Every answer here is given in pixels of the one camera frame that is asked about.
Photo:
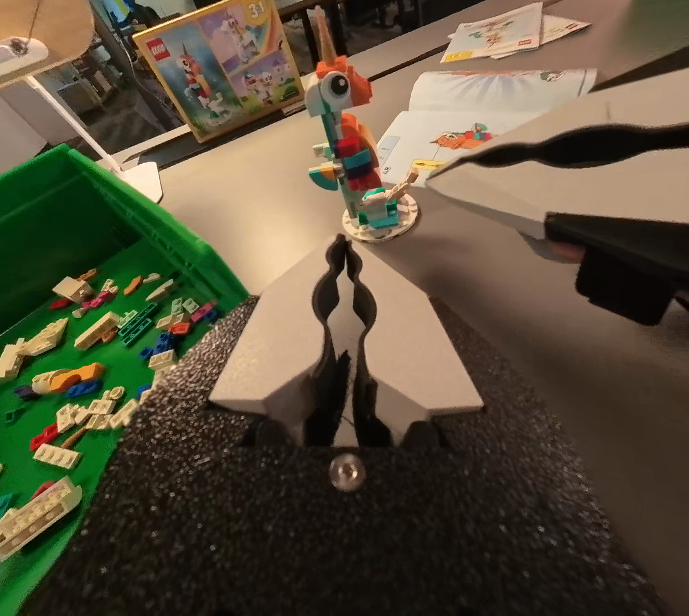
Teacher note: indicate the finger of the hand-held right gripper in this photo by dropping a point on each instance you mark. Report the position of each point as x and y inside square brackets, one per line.
[565, 191]
[619, 110]

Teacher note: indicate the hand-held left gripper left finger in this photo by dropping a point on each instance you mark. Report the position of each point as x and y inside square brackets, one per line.
[280, 347]

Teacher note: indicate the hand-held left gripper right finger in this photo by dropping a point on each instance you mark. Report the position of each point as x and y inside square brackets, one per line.
[414, 352]

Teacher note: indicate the tan lego piece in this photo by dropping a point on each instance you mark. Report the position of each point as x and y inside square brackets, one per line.
[401, 188]

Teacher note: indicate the orange lego seahorse model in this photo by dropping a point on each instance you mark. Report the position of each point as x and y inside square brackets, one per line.
[344, 88]

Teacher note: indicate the green bin with lego pieces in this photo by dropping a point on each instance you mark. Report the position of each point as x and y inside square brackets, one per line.
[80, 207]

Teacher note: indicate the pile of loose lego pieces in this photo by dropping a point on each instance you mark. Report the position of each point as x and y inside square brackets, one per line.
[97, 328]

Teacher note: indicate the yellow lego set box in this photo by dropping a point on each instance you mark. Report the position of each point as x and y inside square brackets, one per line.
[215, 67]

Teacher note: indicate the closed instruction booklet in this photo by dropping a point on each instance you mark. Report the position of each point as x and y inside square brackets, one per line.
[565, 29]
[495, 32]

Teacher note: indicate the open instruction booklet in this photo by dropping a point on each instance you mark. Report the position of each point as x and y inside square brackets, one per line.
[457, 110]

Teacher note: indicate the white desk lamp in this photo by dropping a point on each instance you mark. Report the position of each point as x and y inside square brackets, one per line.
[141, 181]

